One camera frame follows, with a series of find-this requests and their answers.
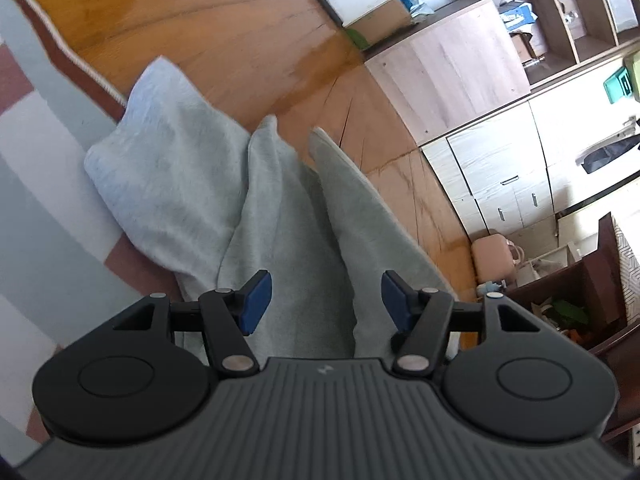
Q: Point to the blue and white box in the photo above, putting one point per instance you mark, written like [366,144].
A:
[520,15]

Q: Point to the patterned cloth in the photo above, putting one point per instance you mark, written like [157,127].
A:
[631,260]

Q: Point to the grey garment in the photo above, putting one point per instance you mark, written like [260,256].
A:
[300,240]

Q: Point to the white wardrobe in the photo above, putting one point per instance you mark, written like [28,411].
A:
[500,160]

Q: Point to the checkered mat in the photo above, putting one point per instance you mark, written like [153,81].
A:
[40,185]

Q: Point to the cardboard box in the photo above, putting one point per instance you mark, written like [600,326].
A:
[380,17]

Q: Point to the pink bag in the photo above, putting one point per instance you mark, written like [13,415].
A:
[492,257]

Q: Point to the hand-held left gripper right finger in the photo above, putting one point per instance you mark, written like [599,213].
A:
[392,300]

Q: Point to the green plant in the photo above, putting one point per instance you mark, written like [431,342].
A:
[567,311]

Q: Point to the light wooden cabinet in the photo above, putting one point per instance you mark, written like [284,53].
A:
[450,60]

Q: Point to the green box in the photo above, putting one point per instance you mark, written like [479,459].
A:
[617,87]

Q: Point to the dark hanging cloth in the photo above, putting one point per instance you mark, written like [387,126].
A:
[607,154]

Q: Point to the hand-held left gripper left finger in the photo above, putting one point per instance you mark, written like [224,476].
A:
[257,302]

